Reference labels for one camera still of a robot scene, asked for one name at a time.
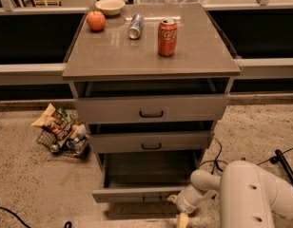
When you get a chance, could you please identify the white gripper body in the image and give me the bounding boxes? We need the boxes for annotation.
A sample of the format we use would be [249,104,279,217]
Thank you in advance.
[176,184,216,215]

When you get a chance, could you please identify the grey bottom drawer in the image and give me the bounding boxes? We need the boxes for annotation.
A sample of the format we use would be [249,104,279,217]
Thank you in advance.
[92,149,204,203]

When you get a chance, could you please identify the grey drawer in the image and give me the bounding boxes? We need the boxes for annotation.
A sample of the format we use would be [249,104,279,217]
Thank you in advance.
[70,81,229,124]
[92,149,204,203]
[88,121,214,153]

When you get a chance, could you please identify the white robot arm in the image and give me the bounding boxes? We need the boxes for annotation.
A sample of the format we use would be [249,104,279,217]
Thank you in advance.
[167,161,293,228]

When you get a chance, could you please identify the grey middle drawer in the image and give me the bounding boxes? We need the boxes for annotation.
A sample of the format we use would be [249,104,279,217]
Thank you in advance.
[88,121,214,153]

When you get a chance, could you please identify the grey top drawer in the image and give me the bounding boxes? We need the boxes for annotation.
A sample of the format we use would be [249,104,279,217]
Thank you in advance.
[70,81,229,124]

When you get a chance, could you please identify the grey drawer cabinet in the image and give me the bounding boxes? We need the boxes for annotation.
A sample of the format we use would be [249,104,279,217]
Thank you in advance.
[62,3,242,207]

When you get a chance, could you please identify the black bar on floor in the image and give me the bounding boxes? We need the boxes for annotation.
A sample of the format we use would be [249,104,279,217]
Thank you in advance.
[269,149,293,186]

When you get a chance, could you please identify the yellow brown snack bag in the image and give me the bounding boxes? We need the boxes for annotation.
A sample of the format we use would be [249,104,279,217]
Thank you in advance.
[31,104,79,146]

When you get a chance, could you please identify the red coca-cola can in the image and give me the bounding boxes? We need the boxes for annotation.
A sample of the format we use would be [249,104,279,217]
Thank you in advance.
[158,17,178,57]

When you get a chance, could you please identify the silver blue soda can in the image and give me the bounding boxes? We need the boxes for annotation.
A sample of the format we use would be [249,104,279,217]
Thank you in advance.
[127,13,144,40]

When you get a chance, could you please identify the red apple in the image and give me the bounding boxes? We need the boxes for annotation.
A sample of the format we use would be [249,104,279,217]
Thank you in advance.
[87,10,106,31]

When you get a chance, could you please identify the white bowl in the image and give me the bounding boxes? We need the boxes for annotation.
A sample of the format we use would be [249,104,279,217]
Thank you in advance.
[95,0,126,16]

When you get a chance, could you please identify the grey railing barrier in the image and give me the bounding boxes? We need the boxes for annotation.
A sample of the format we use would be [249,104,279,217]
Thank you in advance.
[0,0,293,86]

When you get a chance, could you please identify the black floor cable right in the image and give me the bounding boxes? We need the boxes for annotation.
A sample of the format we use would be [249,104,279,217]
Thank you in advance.
[199,137,293,176]

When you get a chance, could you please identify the black floor cable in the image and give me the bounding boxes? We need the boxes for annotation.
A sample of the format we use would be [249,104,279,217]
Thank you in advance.
[199,137,293,176]
[0,196,73,228]

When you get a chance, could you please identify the wire basket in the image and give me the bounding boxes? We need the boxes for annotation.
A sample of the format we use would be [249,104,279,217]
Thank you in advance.
[31,104,90,160]

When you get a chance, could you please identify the black floor cable left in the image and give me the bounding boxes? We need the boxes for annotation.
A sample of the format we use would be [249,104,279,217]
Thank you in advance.
[0,196,73,228]

